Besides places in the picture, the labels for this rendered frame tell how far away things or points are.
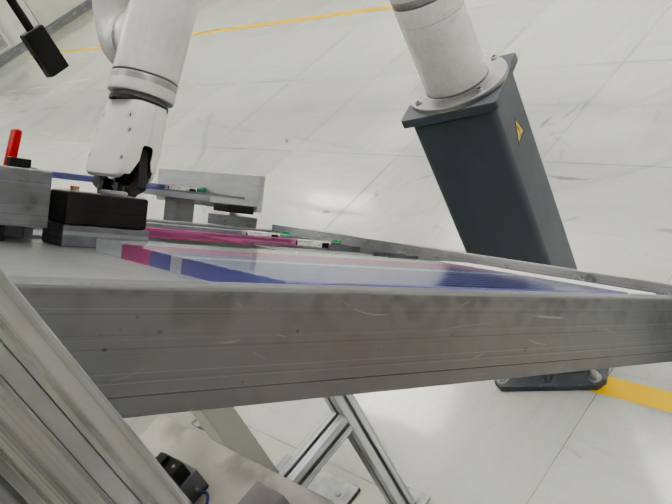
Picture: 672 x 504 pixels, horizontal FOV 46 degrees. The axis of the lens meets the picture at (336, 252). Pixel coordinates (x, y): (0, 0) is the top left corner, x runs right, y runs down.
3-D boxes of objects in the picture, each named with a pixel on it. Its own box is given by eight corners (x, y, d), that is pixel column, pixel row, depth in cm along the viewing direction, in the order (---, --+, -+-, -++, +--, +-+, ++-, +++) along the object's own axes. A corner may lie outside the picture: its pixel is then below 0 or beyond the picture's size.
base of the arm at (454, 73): (426, 72, 160) (392, -13, 151) (517, 50, 150) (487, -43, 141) (398, 122, 147) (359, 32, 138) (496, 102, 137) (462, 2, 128)
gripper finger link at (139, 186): (136, 128, 99) (113, 159, 101) (150, 171, 94) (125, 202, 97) (144, 131, 100) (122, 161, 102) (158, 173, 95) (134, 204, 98)
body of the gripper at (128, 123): (95, 86, 102) (73, 171, 102) (135, 83, 95) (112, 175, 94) (145, 105, 107) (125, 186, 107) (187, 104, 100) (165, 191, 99)
